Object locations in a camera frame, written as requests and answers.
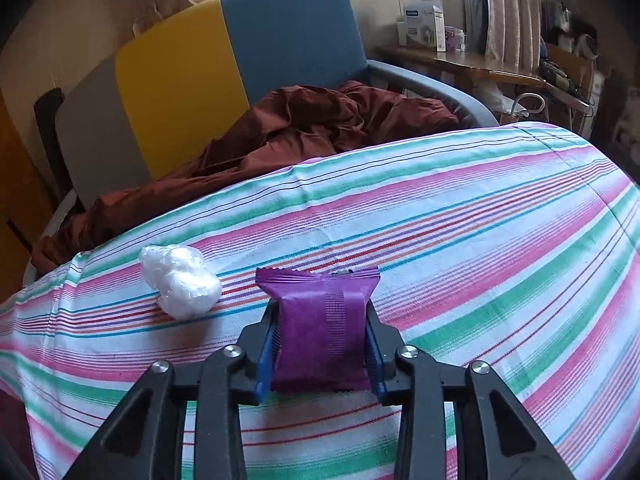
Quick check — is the cardboard box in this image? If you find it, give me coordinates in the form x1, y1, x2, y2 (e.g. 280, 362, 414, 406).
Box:
545, 42, 596, 91

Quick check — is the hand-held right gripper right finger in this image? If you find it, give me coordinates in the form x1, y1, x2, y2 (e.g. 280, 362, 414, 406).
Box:
365, 305, 576, 480

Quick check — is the grey yellow blue armchair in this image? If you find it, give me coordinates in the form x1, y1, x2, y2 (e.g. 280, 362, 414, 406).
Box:
22, 0, 501, 286

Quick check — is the white crumpled plastic bag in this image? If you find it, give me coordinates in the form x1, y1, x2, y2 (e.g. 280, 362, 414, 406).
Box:
139, 245, 223, 320

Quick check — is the maroon cloth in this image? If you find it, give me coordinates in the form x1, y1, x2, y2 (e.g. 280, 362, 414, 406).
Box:
32, 80, 463, 271

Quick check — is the purple snack packet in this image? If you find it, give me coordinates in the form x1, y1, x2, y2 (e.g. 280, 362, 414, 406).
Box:
255, 266, 382, 395

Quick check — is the wooden wardrobe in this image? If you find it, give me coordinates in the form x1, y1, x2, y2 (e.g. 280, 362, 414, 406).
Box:
0, 90, 56, 301

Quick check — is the white printed carton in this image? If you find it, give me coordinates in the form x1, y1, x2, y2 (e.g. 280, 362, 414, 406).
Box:
402, 0, 446, 52

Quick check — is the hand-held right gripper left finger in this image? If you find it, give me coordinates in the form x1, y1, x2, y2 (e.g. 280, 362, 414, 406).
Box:
62, 310, 276, 480

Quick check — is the white cable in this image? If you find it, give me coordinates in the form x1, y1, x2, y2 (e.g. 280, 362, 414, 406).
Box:
510, 92, 546, 121

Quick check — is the wooden desk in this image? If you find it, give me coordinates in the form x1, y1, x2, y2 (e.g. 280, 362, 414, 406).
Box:
375, 45, 548, 88

